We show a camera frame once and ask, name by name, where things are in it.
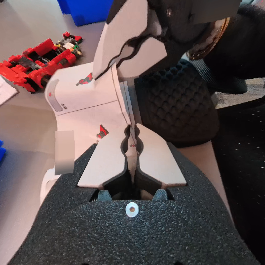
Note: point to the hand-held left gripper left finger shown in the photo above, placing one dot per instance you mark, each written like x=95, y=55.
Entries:
x=103, y=163

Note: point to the black bumpy seat cushion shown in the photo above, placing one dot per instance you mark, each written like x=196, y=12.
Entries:
x=178, y=103

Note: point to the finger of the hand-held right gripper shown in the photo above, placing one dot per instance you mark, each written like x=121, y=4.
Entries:
x=145, y=55
x=111, y=47

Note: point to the red brick toy car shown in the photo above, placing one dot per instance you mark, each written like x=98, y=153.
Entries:
x=39, y=64

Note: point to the person's right forearm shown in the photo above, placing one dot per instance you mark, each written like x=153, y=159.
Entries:
x=238, y=51

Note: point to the person's right hand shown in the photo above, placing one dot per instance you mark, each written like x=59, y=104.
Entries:
x=215, y=30

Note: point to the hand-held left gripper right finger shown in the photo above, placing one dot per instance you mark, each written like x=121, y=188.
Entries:
x=160, y=163

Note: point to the brick model instruction booklet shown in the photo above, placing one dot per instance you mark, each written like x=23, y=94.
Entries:
x=82, y=99

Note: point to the white crumpled paper sheet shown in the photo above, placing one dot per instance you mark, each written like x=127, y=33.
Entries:
x=6, y=89

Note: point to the blue plastic bin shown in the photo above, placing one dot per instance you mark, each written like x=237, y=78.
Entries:
x=87, y=10
x=1, y=152

